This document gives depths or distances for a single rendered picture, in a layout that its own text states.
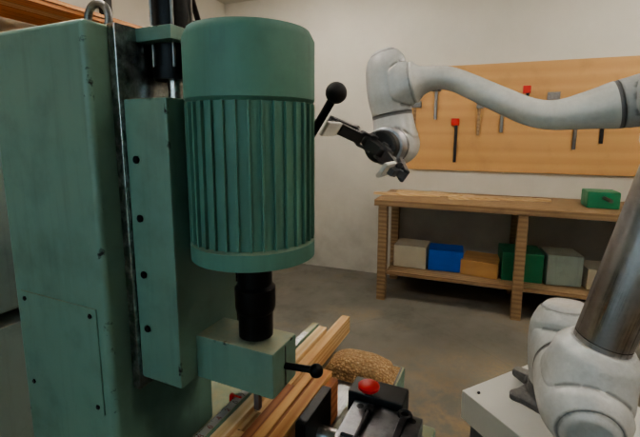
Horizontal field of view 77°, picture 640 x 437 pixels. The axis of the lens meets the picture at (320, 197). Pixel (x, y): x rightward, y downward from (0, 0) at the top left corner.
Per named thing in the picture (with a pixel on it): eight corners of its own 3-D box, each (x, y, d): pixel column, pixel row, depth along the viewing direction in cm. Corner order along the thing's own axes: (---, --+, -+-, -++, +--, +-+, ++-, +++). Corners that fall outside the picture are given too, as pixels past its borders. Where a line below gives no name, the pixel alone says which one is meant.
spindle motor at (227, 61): (275, 286, 48) (270, 6, 43) (163, 266, 55) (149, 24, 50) (332, 248, 64) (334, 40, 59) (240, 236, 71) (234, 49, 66)
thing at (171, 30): (172, 76, 56) (166, -58, 53) (130, 79, 59) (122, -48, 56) (210, 82, 63) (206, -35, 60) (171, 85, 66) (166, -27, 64)
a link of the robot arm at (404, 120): (372, 169, 102) (365, 118, 101) (390, 166, 116) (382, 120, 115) (415, 163, 97) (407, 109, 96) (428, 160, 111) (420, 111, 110)
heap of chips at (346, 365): (389, 393, 75) (390, 374, 74) (319, 374, 80) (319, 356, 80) (400, 367, 83) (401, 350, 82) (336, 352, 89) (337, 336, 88)
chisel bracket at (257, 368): (273, 410, 57) (272, 355, 56) (195, 385, 63) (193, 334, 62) (298, 382, 64) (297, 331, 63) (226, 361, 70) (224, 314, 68)
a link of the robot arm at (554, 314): (592, 369, 107) (598, 291, 103) (610, 416, 91) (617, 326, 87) (524, 359, 113) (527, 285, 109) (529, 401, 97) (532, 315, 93)
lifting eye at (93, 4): (108, 38, 64) (105, -6, 63) (83, 42, 67) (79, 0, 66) (117, 40, 66) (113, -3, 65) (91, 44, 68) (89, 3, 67)
